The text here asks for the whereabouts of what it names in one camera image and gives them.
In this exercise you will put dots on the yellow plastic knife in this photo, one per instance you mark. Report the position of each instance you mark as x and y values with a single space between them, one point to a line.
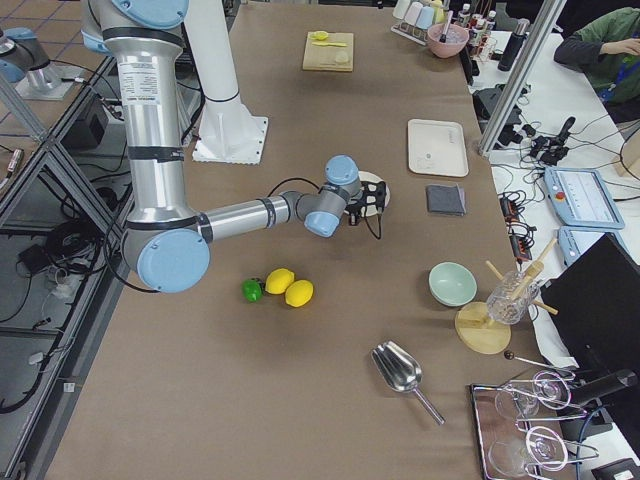
329 44

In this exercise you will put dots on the yellow lemon near lime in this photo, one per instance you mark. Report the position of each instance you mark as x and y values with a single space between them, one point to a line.
279 280

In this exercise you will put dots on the metal ice scoop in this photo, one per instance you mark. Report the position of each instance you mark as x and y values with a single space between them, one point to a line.
403 374

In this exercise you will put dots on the clear glass cup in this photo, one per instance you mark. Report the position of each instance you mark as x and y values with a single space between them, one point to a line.
511 299

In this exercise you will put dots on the round white plate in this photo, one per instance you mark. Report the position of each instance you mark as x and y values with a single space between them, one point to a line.
377 195

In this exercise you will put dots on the wine glass lower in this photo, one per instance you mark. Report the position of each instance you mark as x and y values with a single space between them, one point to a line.
537 453

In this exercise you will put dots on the purple cloth under grey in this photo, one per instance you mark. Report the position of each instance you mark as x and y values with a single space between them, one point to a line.
462 199

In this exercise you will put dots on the wooden cup stand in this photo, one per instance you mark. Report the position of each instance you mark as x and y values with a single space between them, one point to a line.
485 327

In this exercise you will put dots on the metal glass rack tray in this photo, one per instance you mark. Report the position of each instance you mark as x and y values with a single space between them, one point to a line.
589 427

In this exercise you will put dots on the aluminium frame post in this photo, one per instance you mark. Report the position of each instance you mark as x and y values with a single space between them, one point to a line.
545 21

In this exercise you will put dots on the green lime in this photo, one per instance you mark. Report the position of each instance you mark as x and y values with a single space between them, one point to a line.
252 289

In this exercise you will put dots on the lemon slice front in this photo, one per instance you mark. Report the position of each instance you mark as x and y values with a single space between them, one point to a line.
318 35

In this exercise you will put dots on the grey folded cloth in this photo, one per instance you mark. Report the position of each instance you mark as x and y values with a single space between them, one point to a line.
442 199

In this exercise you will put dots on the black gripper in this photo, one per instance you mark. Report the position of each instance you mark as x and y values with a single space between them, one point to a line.
353 214

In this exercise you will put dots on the wine glass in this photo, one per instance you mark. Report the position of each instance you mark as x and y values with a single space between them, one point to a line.
522 398
537 453

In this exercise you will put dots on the pastel cup row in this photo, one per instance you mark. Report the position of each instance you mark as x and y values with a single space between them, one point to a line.
417 16

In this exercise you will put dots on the mint green bowl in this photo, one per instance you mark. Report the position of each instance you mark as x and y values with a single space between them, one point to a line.
452 284

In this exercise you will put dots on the wooden cutting board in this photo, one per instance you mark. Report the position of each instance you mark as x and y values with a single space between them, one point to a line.
318 58

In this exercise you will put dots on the pink bowl with ice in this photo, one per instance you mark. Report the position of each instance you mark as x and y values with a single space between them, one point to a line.
457 38

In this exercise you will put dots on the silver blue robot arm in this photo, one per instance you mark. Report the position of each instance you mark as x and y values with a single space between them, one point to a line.
166 242

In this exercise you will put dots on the black monitor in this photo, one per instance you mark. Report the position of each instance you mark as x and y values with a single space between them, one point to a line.
597 298

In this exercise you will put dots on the black bottle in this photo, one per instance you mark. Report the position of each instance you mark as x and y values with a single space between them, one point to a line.
514 45

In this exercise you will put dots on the wine glass upper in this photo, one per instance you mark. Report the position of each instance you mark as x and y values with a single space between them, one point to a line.
522 398

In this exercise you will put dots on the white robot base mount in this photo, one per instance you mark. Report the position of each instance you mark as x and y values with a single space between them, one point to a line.
228 132

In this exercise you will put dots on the seated person green jacket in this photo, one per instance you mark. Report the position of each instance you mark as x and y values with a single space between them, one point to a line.
606 50

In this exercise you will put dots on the white rabbit tray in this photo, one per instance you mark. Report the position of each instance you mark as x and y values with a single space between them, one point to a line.
436 148

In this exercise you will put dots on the yellow lemon outer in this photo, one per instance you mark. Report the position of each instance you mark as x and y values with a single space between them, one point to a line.
299 293

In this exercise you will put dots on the blue teach pendant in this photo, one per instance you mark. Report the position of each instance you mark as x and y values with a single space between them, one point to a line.
574 241
580 198

